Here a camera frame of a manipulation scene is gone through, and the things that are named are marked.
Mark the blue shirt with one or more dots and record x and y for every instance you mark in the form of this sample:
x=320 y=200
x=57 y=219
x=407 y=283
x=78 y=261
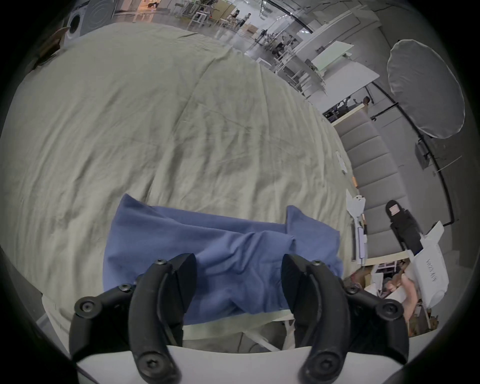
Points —
x=225 y=258

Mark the bed with pale green sheet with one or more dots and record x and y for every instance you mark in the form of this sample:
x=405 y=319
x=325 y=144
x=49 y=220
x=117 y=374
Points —
x=150 y=131

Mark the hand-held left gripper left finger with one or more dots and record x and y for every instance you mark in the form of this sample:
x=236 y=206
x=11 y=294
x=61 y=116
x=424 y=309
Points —
x=150 y=318

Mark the brown carton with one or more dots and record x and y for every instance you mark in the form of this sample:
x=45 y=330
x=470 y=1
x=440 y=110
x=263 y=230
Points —
x=54 y=43

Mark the white washing machine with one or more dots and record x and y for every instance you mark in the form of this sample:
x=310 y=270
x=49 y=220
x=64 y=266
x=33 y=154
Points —
x=77 y=22

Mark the spare white hand-held gripper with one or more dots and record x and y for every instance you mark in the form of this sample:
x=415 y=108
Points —
x=358 y=225

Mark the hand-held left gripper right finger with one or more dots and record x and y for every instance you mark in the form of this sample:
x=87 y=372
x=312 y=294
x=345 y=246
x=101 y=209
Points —
x=322 y=311

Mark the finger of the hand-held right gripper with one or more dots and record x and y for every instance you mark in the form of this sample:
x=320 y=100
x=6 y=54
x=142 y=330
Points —
x=405 y=228

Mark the grey padded headboard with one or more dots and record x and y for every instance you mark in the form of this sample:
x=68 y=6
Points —
x=371 y=168

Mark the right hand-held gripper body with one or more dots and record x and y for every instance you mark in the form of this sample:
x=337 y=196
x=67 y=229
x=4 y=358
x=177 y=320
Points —
x=431 y=277

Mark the studio lamp with grey diffuser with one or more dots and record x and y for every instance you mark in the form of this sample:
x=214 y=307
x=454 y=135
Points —
x=423 y=86

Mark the group of people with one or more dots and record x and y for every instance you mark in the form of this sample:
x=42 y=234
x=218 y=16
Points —
x=242 y=18

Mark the person's right hand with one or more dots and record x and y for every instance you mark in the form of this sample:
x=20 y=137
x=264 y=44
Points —
x=410 y=300

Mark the white card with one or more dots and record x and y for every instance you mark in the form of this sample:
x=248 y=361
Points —
x=342 y=162

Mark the white table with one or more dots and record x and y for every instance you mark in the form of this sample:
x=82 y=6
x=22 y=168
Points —
x=332 y=56
x=345 y=80

